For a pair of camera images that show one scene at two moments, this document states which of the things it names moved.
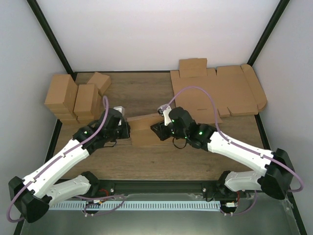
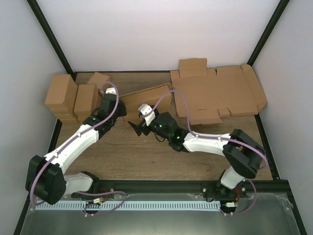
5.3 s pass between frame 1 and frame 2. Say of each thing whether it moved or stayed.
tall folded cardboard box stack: stayed
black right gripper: moved
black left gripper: moved
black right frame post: stayed
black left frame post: stayed
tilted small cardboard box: stayed
